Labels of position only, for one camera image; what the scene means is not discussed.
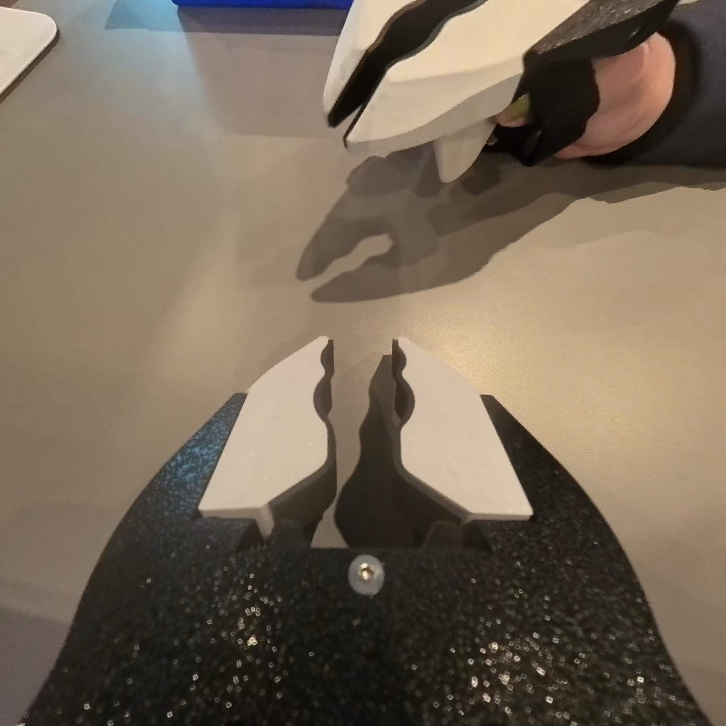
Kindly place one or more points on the blue plastic tray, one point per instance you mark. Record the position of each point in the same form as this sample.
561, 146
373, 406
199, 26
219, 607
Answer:
255, 3

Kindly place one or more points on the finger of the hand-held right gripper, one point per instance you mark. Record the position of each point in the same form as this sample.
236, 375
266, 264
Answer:
354, 62
454, 85

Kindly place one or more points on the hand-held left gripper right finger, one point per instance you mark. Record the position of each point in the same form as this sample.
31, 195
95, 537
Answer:
454, 448

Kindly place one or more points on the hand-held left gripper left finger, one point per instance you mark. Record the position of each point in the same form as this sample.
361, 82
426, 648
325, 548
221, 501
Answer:
272, 442

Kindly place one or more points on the white rounded board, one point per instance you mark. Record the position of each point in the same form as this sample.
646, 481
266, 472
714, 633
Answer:
20, 45

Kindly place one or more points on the person's right hand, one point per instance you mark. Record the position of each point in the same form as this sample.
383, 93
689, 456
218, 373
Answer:
629, 102

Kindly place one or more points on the person's right forearm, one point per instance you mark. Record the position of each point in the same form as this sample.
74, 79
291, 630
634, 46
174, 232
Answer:
703, 85

